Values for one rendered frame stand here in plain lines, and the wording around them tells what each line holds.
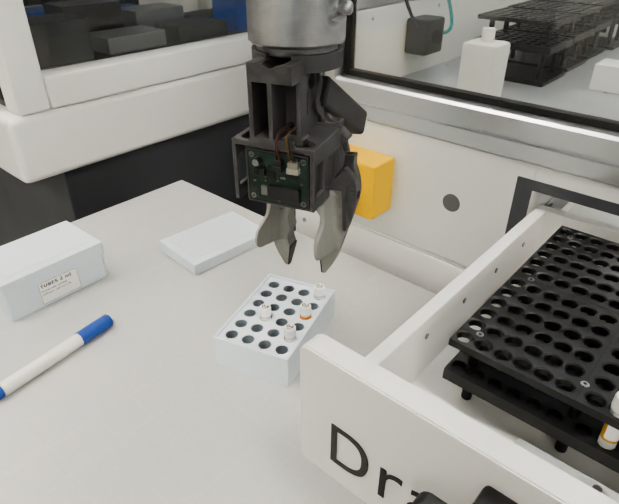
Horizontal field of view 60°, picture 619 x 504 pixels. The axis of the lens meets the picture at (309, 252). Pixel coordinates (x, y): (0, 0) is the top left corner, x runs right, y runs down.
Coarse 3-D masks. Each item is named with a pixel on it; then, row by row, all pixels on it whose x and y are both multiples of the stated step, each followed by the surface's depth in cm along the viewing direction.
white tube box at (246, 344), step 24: (264, 288) 62; (288, 288) 62; (312, 288) 62; (240, 312) 58; (288, 312) 59; (312, 312) 58; (216, 336) 54; (240, 336) 55; (264, 336) 55; (312, 336) 57; (216, 360) 56; (240, 360) 54; (264, 360) 53; (288, 360) 51; (288, 384) 53
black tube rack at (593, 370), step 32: (544, 256) 49; (576, 256) 48; (608, 256) 49; (512, 288) 44; (544, 288) 44; (576, 288) 44; (608, 288) 44; (480, 320) 40; (512, 320) 40; (544, 320) 40; (576, 320) 41; (608, 320) 41; (544, 352) 37; (576, 352) 38; (608, 352) 37; (480, 384) 39; (512, 384) 39; (608, 384) 35; (544, 416) 36; (576, 416) 36; (576, 448) 35
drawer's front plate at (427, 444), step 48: (336, 384) 33; (384, 384) 31; (384, 432) 32; (432, 432) 29; (480, 432) 28; (336, 480) 38; (432, 480) 31; (480, 480) 28; (528, 480) 26; (576, 480) 26
